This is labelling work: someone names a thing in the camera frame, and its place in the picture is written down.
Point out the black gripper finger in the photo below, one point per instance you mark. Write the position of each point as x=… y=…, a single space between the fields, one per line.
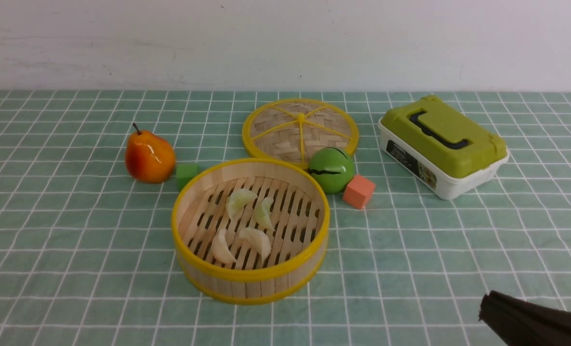
x=521 y=323

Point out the white dumpling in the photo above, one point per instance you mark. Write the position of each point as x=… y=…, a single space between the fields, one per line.
x=220 y=249
x=259 y=241

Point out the pale green dumpling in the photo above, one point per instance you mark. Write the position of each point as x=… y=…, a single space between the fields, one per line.
x=237 y=201
x=262 y=214

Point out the bamboo steamer tray yellow rim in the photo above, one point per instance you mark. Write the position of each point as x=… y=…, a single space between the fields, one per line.
x=300 y=214

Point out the woven bamboo steamer lid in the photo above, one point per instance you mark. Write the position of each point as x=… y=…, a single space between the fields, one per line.
x=293 y=130

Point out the green checkered tablecloth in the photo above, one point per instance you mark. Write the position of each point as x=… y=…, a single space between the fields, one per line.
x=87 y=257

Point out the orange foam cube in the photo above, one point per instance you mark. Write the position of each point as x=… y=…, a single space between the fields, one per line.
x=358 y=192

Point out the white box green lid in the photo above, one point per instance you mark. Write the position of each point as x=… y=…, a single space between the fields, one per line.
x=441 y=147

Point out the orange red pear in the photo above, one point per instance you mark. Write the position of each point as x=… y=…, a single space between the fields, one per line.
x=148 y=158

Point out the green foam cube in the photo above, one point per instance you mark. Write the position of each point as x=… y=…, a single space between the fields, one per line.
x=185 y=172

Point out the green round ball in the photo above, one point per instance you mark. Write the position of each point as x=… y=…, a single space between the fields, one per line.
x=332 y=168

